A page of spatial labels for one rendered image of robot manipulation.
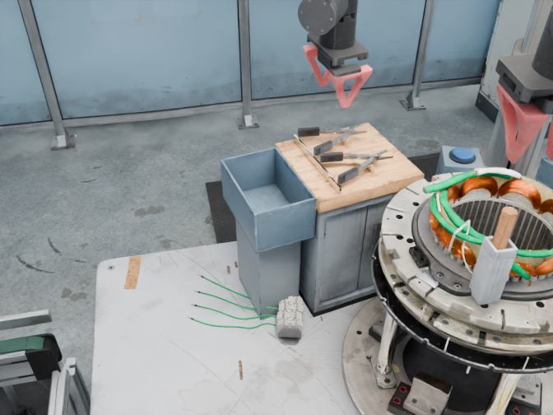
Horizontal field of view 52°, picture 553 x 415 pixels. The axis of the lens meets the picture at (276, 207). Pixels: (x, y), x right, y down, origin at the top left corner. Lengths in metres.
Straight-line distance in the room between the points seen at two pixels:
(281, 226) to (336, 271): 0.18
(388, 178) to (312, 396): 0.39
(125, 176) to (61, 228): 0.44
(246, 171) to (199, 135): 2.11
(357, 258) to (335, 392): 0.24
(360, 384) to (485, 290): 0.35
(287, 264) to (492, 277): 0.42
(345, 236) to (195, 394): 0.37
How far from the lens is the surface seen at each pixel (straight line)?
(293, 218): 0.91
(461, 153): 1.11
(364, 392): 0.99
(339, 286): 1.08
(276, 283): 1.04
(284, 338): 1.07
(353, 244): 1.02
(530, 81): 0.55
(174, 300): 1.15
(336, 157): 0.97
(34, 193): 2.91
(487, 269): 0.71
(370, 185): 0.95
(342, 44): 0.93
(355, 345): 1.04
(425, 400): 0.96
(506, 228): 0.68
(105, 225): 2.61
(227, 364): 1.04
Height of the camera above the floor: 1.62
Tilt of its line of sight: 39 degrees down
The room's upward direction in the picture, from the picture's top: straight up
